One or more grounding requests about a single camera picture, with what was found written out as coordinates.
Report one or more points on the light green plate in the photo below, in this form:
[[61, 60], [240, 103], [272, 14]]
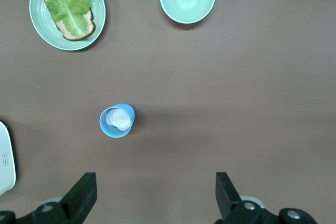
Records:
[[42, 24]]

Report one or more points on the green lettuce leaf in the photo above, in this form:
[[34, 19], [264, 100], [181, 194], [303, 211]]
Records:
[[65, 1]]

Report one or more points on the white paper ball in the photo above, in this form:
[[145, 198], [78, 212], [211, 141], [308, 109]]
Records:
[[118, 119]]

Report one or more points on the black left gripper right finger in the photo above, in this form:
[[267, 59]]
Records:
[[227, 197]]

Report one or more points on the blue cup holding paper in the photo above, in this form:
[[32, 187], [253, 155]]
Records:
[[105, 129]]

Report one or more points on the brown bread slice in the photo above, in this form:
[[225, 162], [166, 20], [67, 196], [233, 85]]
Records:
[[86, 26]]

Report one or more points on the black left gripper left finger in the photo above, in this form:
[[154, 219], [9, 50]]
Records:
[[78, 200]]

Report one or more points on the white toaster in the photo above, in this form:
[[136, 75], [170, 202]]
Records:
[[5, 171]]

